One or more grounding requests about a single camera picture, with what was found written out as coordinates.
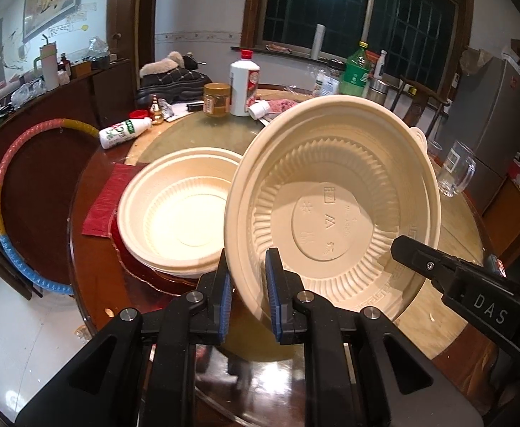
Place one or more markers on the small gold ornament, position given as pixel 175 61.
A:
pixel 155 111

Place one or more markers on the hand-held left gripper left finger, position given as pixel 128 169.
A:
pixel 225 302

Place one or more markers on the white spray bottle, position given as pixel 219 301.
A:
pixel 380 64

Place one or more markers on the small white cup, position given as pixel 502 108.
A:
pixel 259 110

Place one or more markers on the dark wooden sideboard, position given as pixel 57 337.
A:
pixel 64 98

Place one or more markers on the multicoloured hula hoop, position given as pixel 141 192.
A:
pixel 79 125

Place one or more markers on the small drinking glass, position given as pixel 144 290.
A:
pixel 433 149

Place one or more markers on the wooden framed window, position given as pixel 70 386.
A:
pixel 295 4

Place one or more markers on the wooden door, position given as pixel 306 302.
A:
pixel 131 9

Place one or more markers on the steel thermos flask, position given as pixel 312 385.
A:
pixel 377 91

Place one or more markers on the dark quilted fur-trimmed jacket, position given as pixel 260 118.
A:
pixel 171 82

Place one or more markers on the green plastic bottle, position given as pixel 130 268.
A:
pixel 355 73

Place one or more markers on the white liquor bottle red cap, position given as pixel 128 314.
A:
pixel 243 84

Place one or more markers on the beige plastic bowl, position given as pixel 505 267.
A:
pixel 331 213
pixel 179 213

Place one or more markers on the large red glass plate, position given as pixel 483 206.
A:
pixel 162 285

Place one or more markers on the small brown bottle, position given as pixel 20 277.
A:
pixel 65 66

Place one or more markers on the white bottle green label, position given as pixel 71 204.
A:
pixel 122 132

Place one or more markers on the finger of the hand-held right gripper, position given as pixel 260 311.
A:
pixel 420 260

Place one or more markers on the clear plastic bag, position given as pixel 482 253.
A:
pixel 97 49
pixel 28 92

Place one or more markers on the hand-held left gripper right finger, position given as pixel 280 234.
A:
pixel 272 302

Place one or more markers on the clear glass mug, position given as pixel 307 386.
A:
pixel 453 169

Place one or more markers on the white paper sheet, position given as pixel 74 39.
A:
pixel 179 113

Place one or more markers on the grey refrigerator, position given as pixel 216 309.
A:
pixel 486 111

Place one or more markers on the white tumbler with straw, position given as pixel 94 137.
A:
pixel 48 69

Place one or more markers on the amber jar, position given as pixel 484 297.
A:
pixel 217 100

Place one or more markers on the white paper roll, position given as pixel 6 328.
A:
pixel 318 42

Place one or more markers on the white blue tube package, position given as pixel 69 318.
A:
pixel 329 84

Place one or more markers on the wooden chair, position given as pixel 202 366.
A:
pixel 415 106

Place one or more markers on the plain red packet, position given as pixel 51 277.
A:
pixel 104 200

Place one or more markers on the small wooden box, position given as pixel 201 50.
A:
pixel 82 70

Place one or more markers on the pink cloth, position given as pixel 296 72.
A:
pixel 286 106

